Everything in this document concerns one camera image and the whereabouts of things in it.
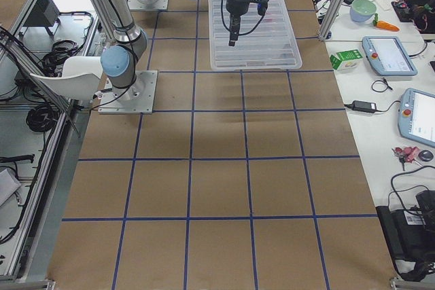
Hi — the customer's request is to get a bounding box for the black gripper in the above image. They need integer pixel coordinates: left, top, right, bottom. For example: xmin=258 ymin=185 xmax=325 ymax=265
xmin=226 ymin=0 xmax=251 ymax=46

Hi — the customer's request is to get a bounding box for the clear plastic box lid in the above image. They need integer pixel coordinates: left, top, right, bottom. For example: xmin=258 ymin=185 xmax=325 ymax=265
xmin=208 ymin=0 xmax=302 ymax=71

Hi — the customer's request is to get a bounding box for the green white carton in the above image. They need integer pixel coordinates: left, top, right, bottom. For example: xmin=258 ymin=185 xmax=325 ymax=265
xmin=330 ymin=49 xmax=363 ymax=71

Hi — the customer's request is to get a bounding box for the green and blue bowl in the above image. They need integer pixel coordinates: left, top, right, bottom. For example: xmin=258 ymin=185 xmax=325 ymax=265
xmin=349 ymin=0 xmax=377 ymax=22

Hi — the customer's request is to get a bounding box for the black power adapter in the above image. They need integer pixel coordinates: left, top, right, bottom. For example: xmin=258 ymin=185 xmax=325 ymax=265
xmin=351 ymin=100 xmax=377 ymax=113

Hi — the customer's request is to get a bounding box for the toy carrot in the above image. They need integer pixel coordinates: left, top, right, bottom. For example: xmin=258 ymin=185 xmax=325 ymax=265
xmin=372 ymin=13 xmax=400 ymax=32

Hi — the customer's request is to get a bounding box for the upper teach pendant tablet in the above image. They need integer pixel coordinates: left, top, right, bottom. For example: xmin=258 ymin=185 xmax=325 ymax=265
xmin=362 ymin=36 xmax=418 ymax=77

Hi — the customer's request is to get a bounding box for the teach pendant tablet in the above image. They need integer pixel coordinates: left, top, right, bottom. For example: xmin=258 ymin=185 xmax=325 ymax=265
xmin=398 ymin=88 xmax=434 ymax=147
xmin=362 ymin=36 xmax=418 ymax=77

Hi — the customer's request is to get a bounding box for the white plastic chair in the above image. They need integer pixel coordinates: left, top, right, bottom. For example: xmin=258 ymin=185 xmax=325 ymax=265
xmin=30 ymin=56 xmax=103 ymax=106

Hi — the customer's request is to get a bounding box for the lower teach pendant tablet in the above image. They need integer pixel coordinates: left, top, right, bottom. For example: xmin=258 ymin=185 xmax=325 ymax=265
xmin=398 ymin=88 xmax=434 ymax=147

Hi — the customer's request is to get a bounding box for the red keys bundle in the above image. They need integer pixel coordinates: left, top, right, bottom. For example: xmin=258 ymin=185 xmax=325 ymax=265
xmin=391 ymin=147 xmax=420 ymax=171

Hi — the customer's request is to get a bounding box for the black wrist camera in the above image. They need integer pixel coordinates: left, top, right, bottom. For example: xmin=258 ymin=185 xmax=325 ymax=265
xmin=252 ymin=0 xmax=269 ymax=16

